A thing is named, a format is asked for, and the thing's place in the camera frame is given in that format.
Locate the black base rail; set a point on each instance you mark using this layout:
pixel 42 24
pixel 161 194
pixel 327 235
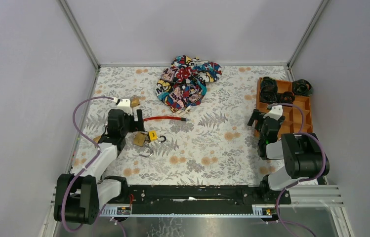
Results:
pixel 198 200

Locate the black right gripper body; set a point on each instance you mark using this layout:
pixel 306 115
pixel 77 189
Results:
pixel 257 116

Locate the dark rolled fabric middle left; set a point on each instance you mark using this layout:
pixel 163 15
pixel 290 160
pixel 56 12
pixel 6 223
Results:
pixel 268 96

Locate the brass padlock upper left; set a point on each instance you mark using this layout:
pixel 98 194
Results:
pixel 135 101

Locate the brass padlock near centre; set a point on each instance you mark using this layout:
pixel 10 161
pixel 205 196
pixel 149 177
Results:
pixel 141 139

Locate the dark rolled fabric small centre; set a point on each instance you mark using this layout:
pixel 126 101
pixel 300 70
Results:
pixel 287 97

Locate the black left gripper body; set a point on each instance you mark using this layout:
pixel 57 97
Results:
pixel 134 121

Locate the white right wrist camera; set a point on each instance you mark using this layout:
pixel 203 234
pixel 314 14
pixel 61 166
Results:
pixel 275 112

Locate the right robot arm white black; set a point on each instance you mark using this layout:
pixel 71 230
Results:
pixel 302 153

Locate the brass padlock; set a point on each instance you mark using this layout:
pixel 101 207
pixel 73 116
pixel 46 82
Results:
pixel 97 139
pixel 135 101
pixel 141 139

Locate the dark rolled fabric top left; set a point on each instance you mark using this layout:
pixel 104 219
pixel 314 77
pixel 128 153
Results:
pixel 268 83

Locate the open steel shackle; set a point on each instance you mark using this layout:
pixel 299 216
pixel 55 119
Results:
pixel 147 153

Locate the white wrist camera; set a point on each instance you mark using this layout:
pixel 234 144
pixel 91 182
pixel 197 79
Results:
pixel 275 112
pixel 124 104

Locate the orange wooden compartment tray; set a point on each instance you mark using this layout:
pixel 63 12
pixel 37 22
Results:
pixel 293 116

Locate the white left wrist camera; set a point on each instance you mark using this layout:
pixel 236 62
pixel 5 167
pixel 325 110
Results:
pixel 124 104

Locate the colourful comic print cloth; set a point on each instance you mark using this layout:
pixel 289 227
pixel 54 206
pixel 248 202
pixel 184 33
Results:
pixel 183 83

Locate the yellow small padlock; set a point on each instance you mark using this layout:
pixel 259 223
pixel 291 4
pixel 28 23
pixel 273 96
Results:
pixel 154 137

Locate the red cable lock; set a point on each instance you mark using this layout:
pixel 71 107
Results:
pixel 166 117

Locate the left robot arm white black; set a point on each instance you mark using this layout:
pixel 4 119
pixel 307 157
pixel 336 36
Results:
pixel 80 196

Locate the brass padlock far left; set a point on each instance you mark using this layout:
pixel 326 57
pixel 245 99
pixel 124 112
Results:
pixel 97 139

